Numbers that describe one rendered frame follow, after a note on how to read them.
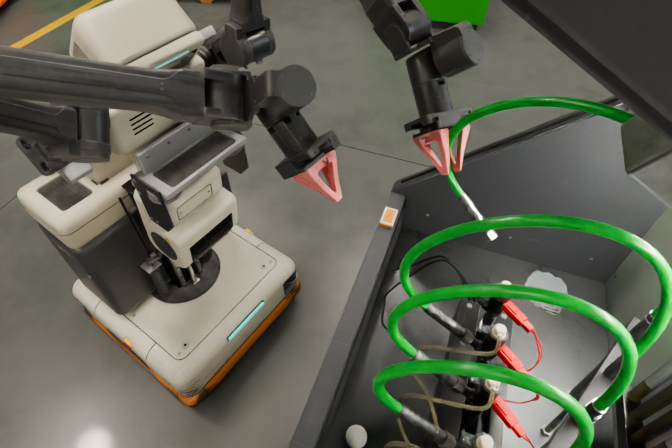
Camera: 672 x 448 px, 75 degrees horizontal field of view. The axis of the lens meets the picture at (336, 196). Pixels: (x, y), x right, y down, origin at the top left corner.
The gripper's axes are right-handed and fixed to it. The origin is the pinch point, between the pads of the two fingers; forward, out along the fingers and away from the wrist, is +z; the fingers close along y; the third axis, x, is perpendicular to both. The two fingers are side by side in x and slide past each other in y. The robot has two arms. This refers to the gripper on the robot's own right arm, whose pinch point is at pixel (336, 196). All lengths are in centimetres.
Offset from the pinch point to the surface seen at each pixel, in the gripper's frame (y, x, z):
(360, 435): -14.0, -16.5, 40.0
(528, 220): 29.1, -1.4, 8.9
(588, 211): 12, 42, 37
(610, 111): 34.9, 14.6, 6.0
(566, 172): 13.2, 40.1, 26.1
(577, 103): 31.9, 15.1, 3.9
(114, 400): -139, -40, 37
